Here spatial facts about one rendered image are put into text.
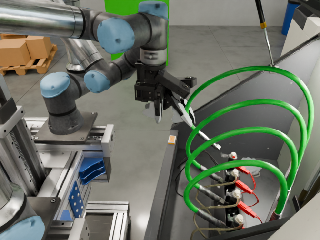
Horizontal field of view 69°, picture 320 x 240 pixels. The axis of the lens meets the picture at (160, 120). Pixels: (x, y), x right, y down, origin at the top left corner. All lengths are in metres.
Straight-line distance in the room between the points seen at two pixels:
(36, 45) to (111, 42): 4.23
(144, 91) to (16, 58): 4.02
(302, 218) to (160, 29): 0.49
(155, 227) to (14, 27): 0.66
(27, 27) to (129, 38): 0.21
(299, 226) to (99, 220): 1.45
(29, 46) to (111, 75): 4.04
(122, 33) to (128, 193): 1.72
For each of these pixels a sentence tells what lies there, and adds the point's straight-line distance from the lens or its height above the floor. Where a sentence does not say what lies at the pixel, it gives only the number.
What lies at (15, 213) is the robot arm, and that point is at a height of 1.28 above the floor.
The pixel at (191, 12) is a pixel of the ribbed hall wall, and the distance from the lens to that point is 7.20.
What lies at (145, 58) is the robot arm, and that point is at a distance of 0.66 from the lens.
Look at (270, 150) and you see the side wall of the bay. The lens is 1.27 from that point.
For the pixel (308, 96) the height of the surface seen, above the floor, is 1.35.
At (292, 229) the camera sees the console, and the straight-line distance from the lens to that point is 0.48.
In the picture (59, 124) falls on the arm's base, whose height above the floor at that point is 1.09.
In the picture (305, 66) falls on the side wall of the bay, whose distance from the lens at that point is 1.07.
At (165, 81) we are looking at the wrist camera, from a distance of 0.68.
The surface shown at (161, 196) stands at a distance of 0.90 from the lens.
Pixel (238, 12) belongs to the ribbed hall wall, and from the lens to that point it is 7.44.
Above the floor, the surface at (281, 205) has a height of 1.19.
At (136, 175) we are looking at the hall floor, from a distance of 2.23.
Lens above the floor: 1.67
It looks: 35 degrees down
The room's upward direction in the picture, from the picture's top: straight up
